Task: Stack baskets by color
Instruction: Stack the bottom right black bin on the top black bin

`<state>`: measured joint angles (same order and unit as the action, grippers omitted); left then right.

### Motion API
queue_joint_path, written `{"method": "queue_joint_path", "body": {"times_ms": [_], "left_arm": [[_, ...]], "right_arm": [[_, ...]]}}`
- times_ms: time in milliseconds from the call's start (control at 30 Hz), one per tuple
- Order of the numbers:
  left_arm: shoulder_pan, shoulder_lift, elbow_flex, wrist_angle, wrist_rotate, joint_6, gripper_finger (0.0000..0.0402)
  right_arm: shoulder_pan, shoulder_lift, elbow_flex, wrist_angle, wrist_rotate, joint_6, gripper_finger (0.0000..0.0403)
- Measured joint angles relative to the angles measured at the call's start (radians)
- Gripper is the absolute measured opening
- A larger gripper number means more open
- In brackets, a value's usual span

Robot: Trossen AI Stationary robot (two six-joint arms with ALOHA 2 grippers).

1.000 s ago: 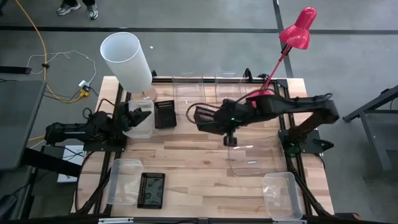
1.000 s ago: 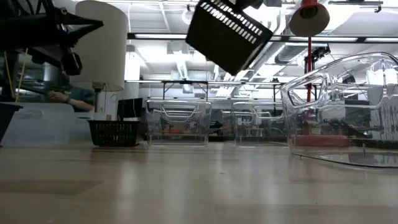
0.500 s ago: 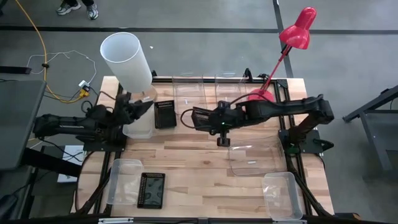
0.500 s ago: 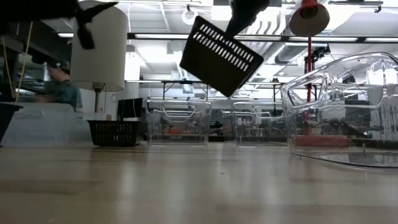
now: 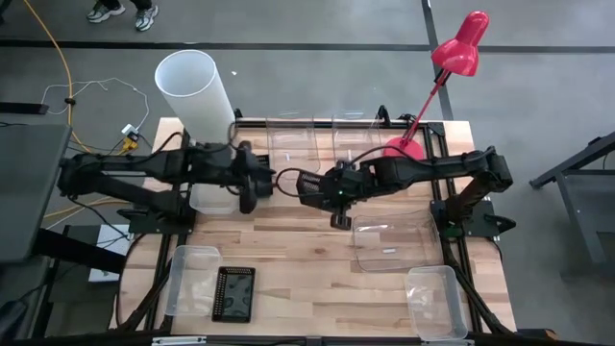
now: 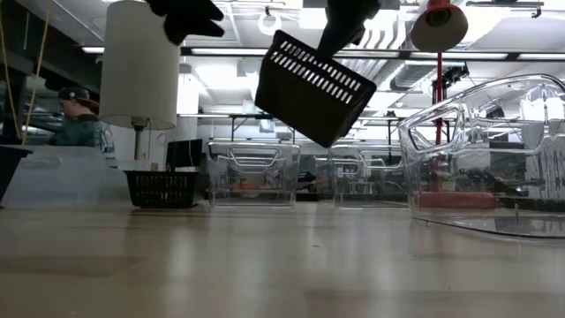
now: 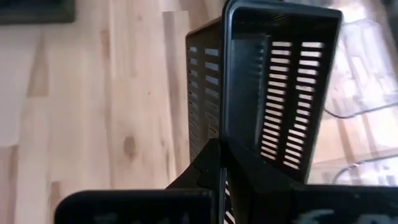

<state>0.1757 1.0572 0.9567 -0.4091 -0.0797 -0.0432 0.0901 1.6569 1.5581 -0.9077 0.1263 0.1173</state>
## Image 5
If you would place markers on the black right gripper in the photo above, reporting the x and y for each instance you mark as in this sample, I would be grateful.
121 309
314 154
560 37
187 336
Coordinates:
343 185

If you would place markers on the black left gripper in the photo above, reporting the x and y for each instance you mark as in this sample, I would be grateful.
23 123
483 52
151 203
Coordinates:
248 163

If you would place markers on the clear plastic basket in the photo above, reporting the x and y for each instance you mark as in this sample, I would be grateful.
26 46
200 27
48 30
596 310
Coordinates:
293 144
358 137
394 240

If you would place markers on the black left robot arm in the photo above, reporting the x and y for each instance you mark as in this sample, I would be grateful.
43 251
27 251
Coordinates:
144 165

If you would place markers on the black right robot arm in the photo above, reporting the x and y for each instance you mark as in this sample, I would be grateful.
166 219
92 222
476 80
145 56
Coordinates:
432 168

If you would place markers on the white cylinder table lamp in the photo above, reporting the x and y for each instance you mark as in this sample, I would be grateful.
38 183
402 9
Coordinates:
197 96

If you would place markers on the yellow plug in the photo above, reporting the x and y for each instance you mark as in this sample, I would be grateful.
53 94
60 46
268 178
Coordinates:
129 144

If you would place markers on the white power adapter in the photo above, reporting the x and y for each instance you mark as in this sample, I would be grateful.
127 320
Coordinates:
130 130

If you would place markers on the red desk lamp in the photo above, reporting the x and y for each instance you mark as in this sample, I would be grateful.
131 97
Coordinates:
459 48

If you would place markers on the black support beam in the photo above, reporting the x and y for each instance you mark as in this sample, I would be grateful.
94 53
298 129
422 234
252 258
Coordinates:
77 250

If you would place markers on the person's grey shoe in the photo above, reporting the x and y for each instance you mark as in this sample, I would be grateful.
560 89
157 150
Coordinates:
146 17
101 13

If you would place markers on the person's leg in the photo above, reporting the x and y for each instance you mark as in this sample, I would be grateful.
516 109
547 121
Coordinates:
109 3
141 3

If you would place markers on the grey desk panel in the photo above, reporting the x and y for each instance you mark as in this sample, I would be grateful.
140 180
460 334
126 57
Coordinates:
29 187

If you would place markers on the flat black floor bar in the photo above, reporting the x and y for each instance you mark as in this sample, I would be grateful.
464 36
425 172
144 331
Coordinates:
24 108

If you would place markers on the grey metal side table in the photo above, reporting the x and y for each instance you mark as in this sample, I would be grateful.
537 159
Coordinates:
576 192

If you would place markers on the orange and black object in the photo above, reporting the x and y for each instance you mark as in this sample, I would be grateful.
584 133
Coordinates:
540 334

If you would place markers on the black aluminium table frame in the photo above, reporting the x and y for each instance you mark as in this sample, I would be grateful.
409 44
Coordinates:
250 123

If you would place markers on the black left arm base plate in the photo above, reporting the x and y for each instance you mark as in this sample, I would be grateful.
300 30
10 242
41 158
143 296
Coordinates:
154 226

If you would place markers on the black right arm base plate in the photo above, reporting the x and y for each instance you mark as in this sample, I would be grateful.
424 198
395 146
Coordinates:
480 218

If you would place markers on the silver metal bracket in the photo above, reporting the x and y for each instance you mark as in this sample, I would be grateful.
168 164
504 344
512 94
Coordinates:
447 342
179 340

